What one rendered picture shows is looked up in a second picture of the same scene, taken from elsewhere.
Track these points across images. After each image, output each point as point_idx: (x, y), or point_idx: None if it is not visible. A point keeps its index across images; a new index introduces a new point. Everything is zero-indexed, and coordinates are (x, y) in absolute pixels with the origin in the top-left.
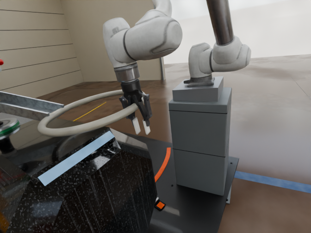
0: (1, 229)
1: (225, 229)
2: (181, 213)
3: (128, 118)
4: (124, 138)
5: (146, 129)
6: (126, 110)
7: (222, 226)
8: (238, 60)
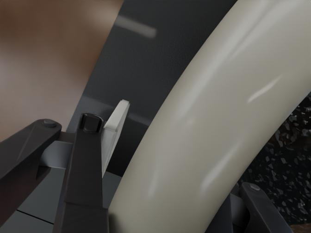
0: None
1: (71, 94)
2: (144, 121)
3: (243, 182)
4: (276, 193)
5: (115, 108)
6: (228, 42)
7: (76, 98)
8: None
